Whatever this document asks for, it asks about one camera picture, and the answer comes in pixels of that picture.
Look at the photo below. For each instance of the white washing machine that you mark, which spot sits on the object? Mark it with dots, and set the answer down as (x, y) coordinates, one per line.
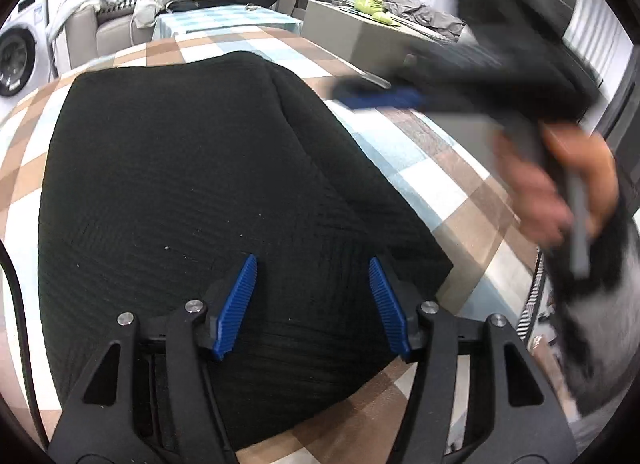
(25, 49)

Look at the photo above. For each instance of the brown blue plaid blanket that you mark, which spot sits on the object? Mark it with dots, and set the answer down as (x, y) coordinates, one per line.
(440, 184)

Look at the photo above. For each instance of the dark grey clothing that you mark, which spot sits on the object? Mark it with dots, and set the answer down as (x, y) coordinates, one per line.
(425, 16)

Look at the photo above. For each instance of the black white striped rug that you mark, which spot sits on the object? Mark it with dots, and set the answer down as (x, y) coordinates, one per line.
(532, 304)

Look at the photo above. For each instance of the person's right hand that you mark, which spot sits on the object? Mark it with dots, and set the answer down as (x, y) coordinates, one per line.
(540, 199)

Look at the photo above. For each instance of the green gloves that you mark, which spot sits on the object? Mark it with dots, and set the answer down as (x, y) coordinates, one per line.
(370, 4)

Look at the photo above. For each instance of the white curtain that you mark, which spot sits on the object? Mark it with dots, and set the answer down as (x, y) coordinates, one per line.
(600, 29)

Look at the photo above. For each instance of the black white striped pillow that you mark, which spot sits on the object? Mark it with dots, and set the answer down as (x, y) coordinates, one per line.
(117, 5)

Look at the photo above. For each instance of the black knit garment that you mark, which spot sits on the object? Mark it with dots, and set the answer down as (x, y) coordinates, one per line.
(175, 169)

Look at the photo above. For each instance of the grey white clothing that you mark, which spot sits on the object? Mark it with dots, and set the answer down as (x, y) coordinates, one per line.
(155, 4)

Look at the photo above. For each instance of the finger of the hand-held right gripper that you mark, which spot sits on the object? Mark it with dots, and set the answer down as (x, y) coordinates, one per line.
(380, 98)

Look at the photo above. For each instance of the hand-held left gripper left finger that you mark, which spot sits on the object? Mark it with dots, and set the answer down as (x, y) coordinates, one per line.
(235, 309)

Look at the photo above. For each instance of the blue plaid cushion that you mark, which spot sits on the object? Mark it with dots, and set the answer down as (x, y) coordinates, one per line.
(225, 21)

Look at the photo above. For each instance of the light blue blanket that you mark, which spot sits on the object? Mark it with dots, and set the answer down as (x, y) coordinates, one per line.
(80, 1)

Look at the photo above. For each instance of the grey sofa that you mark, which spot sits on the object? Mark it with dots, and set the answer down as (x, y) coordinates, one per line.
(120, 36)

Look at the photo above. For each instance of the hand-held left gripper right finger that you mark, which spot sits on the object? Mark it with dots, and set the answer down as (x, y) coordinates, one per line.
(390, 304)

